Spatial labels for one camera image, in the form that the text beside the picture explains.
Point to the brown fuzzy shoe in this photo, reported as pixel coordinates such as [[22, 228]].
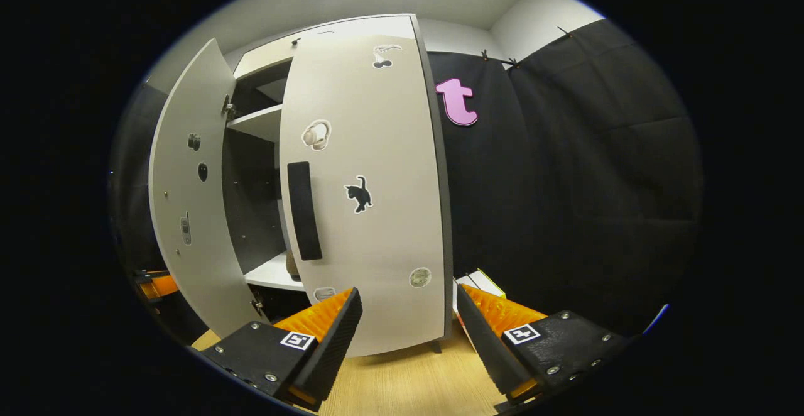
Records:
[[293, 266]]

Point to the yellow book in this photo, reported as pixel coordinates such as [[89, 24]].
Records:
[[490, 285]]

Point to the black backdrop cloth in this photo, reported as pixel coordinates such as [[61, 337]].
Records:
[[565, 183]]

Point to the metal door hinge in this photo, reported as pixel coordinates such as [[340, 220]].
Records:
[[257, 307], [228, 108]]

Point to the white shoe cabinet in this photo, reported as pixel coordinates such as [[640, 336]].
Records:
[[251, 202]]

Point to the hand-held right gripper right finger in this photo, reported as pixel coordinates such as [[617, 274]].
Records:
[[483, 347]]

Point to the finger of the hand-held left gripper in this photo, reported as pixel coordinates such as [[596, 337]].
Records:
[[162, 285]]

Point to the white cabinet door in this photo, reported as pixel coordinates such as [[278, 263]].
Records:
[[389, 227], [213, 259]]

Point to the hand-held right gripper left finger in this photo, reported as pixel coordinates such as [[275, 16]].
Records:
[[333, 347]]

